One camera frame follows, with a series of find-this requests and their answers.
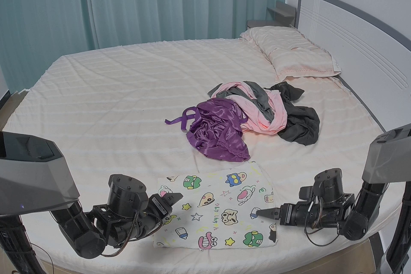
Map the purple satin garment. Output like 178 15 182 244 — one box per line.
165 98 251 162

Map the bed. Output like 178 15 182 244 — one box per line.
0 0 411 274

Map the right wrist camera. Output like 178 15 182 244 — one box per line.
299 186 314 203

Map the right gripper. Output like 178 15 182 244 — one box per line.
279 202 317 226

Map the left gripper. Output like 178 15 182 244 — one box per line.
133 191 184 240

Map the pile of clothes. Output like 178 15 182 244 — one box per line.
207 81 320 147

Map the pale pink pillow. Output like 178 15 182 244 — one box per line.
239 26 342 83

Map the grey bedside table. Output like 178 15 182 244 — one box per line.
247 0 297 30

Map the black cable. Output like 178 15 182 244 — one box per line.
13 243 54 274

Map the white printed pyjama top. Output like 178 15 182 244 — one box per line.
152 161 278 251

